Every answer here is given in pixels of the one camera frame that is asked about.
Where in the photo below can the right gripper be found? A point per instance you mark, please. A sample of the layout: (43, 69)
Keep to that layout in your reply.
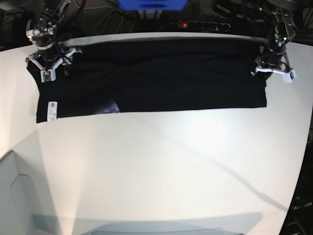
(54, 57)

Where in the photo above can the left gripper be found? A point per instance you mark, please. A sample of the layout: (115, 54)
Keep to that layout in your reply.
(273, 62)

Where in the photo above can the black T-shirt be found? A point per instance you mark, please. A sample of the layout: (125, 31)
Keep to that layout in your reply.
(155, 76)

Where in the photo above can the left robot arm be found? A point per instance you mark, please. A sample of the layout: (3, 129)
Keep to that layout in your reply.
(281, 29)

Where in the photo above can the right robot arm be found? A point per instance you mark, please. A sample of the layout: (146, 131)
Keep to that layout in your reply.
(42, 33)

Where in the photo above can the black power strip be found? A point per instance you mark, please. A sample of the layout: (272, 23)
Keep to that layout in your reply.
(199, 26)

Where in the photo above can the blue plastic box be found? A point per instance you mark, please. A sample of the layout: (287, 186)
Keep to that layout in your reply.
(171, 5)

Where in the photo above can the white bin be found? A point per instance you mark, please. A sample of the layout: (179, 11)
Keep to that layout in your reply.
(17, 214)

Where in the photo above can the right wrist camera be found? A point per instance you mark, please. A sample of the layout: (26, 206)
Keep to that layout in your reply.
(48, 76)

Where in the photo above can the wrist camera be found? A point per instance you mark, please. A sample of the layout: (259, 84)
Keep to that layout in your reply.
(289, 76)
(48, 76)

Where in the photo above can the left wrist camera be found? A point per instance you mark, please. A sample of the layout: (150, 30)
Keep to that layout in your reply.
(289, 76)

